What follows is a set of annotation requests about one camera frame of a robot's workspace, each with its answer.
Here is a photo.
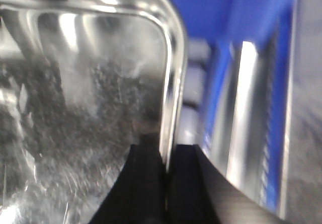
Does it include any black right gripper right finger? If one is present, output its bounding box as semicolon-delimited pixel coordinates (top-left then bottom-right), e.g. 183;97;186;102
168;144;285;223

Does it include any silver metal tray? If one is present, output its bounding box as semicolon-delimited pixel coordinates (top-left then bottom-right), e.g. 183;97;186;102
1;0;187;223

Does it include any stainless steel shelf rail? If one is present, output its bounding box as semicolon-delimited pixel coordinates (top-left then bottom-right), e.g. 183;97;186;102
199;0;321;223

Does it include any large blue bin upper left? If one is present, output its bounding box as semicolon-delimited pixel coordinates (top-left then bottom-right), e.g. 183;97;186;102
153;0;300;144

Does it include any roller track rail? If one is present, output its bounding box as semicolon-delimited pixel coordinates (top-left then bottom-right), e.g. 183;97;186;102
176;38;212;145

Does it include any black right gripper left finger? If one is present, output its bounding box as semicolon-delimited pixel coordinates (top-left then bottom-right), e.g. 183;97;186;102
90;133;166;223

